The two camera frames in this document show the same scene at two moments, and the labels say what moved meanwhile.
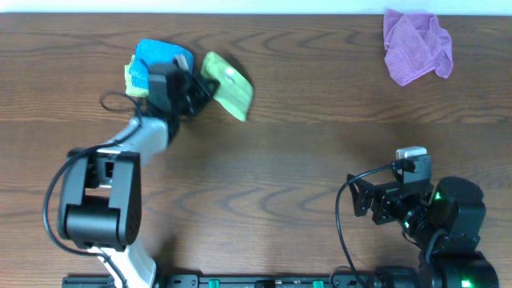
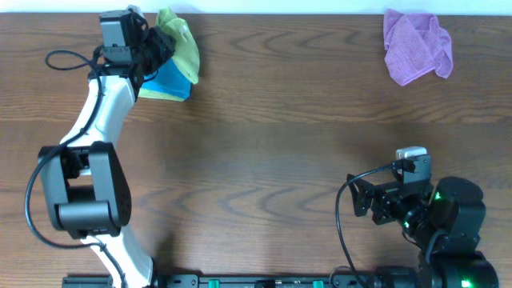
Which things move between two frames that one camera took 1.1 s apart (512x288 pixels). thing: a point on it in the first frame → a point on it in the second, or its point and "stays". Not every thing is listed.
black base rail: [223, 281] stays
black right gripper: [384, 196] stays
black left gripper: [206, 94] → [166, 42]
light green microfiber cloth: [234, 91] → [186, 54]
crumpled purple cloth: [415, 44] stays
